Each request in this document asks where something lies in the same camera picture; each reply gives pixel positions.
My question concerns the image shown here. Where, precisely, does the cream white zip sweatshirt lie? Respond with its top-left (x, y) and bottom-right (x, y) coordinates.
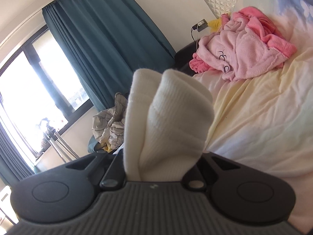
top-left (124, 69), bottom-right (214, 182)

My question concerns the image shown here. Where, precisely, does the yellow cloth on sofa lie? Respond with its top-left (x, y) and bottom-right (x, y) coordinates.
top-left (103, 143), bottom-right (115, 153)

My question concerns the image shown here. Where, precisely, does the beige crumpled quilted jacket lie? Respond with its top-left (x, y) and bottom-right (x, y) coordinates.
top-left (92, 93), bottom-right (128, 151)

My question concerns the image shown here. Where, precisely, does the metal garment steamer stand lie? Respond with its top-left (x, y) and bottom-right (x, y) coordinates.
top-left (39, 118), bottom-right (79, 163)

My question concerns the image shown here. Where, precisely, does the pastel rainbow bed blanket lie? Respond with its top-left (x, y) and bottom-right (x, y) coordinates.
top-left (195, 0), bottom-right (312, 233)

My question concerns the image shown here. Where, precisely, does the teal curtain left of window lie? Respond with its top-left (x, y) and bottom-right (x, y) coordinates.
top-left (0, 124), bottom-right (34, 187)

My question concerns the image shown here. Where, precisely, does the teal curtain of window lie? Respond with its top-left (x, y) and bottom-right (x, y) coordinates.
top-left (42, 0), bottom-right (175, 111)
top-left (0, 124), bottom-right (34, 187)

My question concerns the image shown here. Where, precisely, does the dark framed window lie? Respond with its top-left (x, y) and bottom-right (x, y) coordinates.
top-left (1, 25), bottom-right (93, 163)

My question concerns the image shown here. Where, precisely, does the teal curtain right of window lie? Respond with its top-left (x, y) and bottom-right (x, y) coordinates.
top-left (42, 0), bottom-right (175, 111)

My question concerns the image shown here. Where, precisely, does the pink fleece bathrobe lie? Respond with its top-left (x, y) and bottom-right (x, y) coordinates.
top-left (189, 6), bottom-right (297, 81)

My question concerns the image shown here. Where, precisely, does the yellow plush toy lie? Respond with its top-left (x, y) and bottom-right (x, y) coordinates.
top-left (208, 18), bottom-right (222, 33)

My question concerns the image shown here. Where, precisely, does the wall power socket with charger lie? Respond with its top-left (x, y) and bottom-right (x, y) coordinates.
top-left (190, 19), bottom-right (209, 48)

